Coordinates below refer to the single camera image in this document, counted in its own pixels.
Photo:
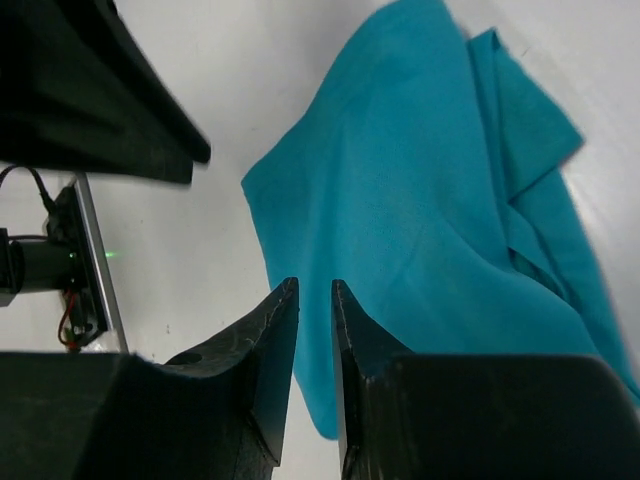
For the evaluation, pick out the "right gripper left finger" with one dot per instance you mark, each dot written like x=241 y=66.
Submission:
x=214 y=411

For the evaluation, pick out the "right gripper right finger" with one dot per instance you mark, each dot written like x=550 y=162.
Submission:
x=404 y=415

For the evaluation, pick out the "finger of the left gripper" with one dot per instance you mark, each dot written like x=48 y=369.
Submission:
x=77 y=94

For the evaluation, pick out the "teal t shirt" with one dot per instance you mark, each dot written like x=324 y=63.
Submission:
x=426 y=175

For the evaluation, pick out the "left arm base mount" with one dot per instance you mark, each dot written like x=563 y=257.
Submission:
x=69 y=258

